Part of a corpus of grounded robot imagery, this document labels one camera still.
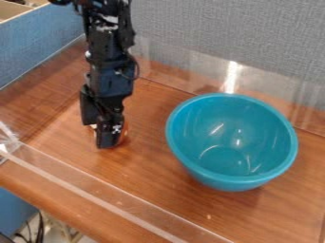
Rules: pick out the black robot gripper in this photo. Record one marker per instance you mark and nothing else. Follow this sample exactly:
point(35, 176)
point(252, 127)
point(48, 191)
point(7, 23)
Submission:
point(108, 86)

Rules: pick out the brown and white toy mushroom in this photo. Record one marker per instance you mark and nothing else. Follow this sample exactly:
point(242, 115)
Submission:
point(112, 138)

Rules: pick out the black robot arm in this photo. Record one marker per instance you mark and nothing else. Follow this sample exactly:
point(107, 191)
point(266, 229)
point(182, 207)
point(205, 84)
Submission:
point(107, 27)

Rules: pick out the blue plastic bowl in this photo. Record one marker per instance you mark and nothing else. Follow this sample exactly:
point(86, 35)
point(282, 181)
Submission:
point(233, 141)

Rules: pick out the clear acrylic front barrier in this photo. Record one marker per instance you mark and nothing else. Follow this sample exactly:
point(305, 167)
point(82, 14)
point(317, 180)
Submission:
point(139, 212)

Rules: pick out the clear acrylic barrier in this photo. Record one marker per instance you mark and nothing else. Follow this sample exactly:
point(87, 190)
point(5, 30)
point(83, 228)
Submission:
point(206, 70)
point(139, 212)

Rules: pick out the blue partition panel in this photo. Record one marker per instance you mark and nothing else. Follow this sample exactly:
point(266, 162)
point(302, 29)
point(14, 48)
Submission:
point(36, 29)

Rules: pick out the clear acrylic back barrier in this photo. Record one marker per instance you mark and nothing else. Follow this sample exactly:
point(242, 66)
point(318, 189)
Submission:
point(206, 70)

